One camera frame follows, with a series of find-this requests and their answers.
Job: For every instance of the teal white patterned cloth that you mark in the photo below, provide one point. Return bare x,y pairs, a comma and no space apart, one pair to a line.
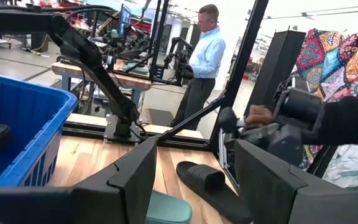
353,168

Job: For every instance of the blue plastic bin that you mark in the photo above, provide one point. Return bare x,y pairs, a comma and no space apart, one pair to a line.
26,118

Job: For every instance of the person's hand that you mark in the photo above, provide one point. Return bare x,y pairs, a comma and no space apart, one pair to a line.
258,116

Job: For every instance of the background computer monitor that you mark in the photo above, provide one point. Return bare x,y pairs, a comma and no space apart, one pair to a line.
124,18

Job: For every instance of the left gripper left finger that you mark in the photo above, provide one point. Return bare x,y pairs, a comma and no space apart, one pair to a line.
126,186

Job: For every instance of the background wooden workbench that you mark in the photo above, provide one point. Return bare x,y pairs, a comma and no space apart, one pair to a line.
129,81

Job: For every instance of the person's forearm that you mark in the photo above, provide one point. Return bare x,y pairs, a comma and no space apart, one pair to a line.
353,121

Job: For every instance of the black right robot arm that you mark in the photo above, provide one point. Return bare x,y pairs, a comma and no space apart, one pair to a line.
104,81

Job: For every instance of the black upright panel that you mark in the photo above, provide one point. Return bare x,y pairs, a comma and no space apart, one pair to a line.
275,68

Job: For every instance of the green rubber slide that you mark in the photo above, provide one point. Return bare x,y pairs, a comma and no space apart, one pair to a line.
166,208

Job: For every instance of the colourful patterned cloth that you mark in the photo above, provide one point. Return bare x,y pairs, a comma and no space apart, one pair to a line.
337,62

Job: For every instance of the black floor mat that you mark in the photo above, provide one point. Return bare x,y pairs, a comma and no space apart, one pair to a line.
160,117

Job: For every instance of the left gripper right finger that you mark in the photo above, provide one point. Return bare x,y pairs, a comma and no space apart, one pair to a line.
269,186

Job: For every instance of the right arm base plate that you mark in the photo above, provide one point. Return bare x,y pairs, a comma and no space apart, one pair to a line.
113,137

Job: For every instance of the person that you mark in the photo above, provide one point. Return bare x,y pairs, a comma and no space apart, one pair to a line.
208,53

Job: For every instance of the background black robot arm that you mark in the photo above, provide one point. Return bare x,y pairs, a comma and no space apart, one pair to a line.
182,67

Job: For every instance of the background black frame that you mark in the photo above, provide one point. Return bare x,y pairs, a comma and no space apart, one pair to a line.
158,31

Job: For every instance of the black aluminium table frame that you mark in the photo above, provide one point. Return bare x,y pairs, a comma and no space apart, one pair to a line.
243,56

